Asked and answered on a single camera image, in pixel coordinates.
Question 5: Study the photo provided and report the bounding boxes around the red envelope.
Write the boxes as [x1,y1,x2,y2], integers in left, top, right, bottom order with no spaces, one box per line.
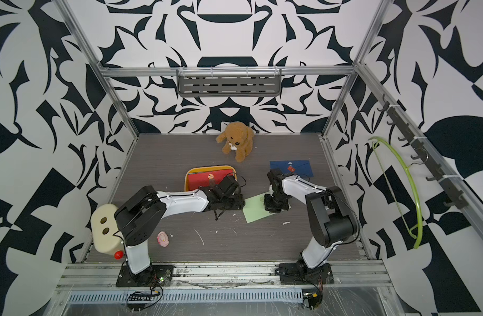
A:
[187,169,235,191]

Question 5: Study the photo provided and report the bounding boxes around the light green envelope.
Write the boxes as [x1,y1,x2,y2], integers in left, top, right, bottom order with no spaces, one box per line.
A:
[243,192,274,223]

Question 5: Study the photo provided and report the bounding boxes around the yellow plastic storage box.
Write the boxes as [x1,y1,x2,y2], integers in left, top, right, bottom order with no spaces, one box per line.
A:
[183,165,237,192]

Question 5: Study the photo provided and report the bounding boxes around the dark blue envelope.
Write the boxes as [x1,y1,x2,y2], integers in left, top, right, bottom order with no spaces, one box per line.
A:
[270,160,314,178]

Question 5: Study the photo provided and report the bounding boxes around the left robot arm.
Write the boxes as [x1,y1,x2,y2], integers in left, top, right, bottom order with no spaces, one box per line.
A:
[113,175,245,288]

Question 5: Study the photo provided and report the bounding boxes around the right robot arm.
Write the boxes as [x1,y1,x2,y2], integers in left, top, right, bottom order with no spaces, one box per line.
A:
[264,169,360,286]

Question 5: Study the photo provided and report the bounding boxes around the brown plush dog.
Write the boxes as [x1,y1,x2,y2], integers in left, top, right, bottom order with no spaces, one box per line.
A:
[216,122,255,163]

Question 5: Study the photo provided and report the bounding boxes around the small pink toy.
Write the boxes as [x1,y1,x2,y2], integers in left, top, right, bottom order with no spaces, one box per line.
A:
[157,231,170,248]

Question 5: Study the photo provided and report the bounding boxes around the cream plastic container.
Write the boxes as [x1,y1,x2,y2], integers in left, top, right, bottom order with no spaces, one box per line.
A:
[90,204,125,260]

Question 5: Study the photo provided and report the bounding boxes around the green plastic hanger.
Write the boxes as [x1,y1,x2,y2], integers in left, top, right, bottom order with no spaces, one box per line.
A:
[369,136,424,250]

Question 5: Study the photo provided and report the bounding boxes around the grey metal wall shelf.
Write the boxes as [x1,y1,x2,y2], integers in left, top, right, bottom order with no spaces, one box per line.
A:
[176,67,283,97]

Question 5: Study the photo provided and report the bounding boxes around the black wall hook rail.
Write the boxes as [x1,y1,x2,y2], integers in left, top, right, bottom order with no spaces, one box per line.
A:
[378,94,469,209]

